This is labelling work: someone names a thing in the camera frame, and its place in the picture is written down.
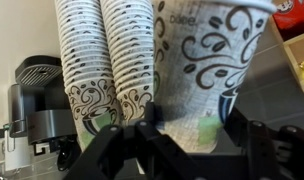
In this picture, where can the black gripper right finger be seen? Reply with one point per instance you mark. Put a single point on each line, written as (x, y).
(278, 156)

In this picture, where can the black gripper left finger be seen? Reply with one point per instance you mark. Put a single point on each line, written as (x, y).
(125, 156)

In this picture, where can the short printed paper cup stack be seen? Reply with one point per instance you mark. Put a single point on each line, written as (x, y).
(132, 56)

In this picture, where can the tall printed paper cup stack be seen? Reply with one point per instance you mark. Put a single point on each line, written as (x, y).
(83, 60)

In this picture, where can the wooden organizer bin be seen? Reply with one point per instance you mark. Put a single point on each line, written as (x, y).
(293, 66)

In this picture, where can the black coffee machine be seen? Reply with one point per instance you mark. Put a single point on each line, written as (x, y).
(42, 110)

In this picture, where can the red packets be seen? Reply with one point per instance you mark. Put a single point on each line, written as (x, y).
(292, 13)

